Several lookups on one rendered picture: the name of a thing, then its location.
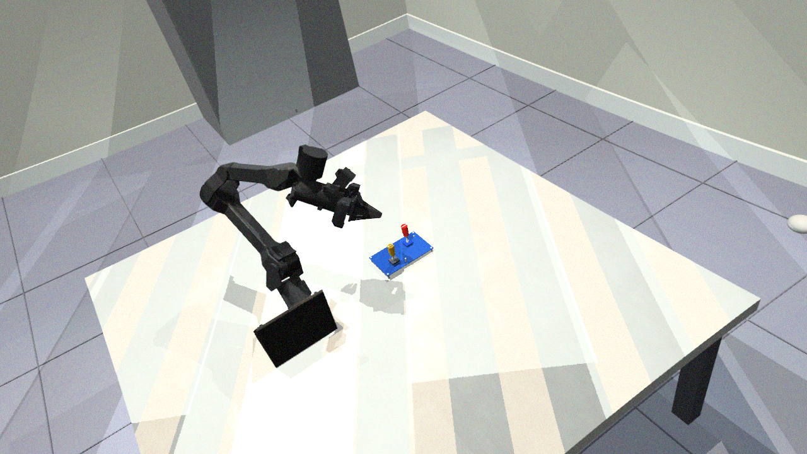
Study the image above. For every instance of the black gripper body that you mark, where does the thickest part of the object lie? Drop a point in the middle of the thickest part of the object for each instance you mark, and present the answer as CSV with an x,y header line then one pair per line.
x,y
340,206

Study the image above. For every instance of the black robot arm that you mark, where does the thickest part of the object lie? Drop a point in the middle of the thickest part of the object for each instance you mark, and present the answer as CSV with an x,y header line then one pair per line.
x,y
279,260

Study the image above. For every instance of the blue circuit board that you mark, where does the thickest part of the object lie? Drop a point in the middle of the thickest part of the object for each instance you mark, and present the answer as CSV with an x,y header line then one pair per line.
x,y
402,252

